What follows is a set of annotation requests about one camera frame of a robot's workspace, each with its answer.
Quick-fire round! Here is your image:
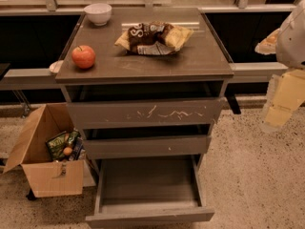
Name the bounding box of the green snack bag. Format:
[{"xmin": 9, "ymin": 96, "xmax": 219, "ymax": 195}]
[{"xmin": 46, "ymin": 130, "xmax": 80, "ymax": 160}]

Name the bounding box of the small orange fruit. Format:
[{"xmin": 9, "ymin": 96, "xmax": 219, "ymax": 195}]
[{"xmin": 63, "ymin": 147, "xmax": 72, "ymax": 156}]

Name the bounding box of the grey drawer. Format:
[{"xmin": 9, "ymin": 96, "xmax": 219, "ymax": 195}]
[
  {"xmin": 86, "ymin": 156, "xmax": 214, "ymax": 229},
  {"xmin": 84, "ymin": 124, "xmax": 211, "ymax": 159},
  {"xmin": 67, "ymin": 98, "xmax": 223, "ymax": 130}
]

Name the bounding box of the grey drawer cabinet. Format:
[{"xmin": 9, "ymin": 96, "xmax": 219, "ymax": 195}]
[{"xmin": 54, "ymin": 6, "xmax": 234, "ymax": 172}]

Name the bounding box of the grey bottom drawer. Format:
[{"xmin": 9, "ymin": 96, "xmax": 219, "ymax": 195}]
[{"xmin": 86, "ymin": 156, "xmax": 214, "ymax": 229}]

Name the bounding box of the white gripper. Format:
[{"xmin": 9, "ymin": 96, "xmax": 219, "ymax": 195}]
[{"xmin": 254, "ymin": 29, "xmax": 305, "ymax": 133}]

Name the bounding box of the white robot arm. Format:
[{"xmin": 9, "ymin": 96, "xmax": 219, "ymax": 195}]
[{"xmin": 254, "ymin": 1, "xmax": 305, "ymax": 133}]

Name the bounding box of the brown chip bag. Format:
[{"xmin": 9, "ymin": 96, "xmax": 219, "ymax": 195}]
[{"xmin": 114, "ymin": 21, "xmax": 193, "ymax": 55}]

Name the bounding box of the grey bench rail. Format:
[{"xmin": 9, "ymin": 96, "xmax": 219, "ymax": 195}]
[{"xmin": 0, "ymin": 62, "xmax": 287, "ymax": 91}]

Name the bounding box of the blue snack packet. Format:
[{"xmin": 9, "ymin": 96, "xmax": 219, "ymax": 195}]
[{"xmin": 69, "ymin": 137, "xmax": 83, "ymax": 161}]

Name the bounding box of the cardboard box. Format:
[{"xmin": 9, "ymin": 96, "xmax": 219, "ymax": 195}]
[{"xmin": 4, "ymin": 103, "xmax": 84, "ymax": 198}]

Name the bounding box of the red apple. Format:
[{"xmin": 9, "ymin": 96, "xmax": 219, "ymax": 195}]
[{"xmin": 71, "ymin": 45, "xmax": 95, "ymax": 69}]

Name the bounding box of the white bowl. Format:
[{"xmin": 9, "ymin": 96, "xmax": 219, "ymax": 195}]
[{"xmin": 84, "ymin": 3, "xmax": 112, "ymax": 26}]

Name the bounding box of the grey middle drawer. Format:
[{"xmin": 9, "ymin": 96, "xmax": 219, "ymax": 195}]
[{"xmin": 84, "ymin": 124, "xmax": 211, "ymax": 159}]

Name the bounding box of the grey top drawer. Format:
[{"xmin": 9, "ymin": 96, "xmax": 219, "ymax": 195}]
[{"xmin": 67, "ymin": 98, "xmax": 223, "ymax": 130}]

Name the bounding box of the small white disc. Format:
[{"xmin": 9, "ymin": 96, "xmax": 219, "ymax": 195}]
[{"xmin": 49, "ymin": 60, "xmax": 63, "ymax": 74}]

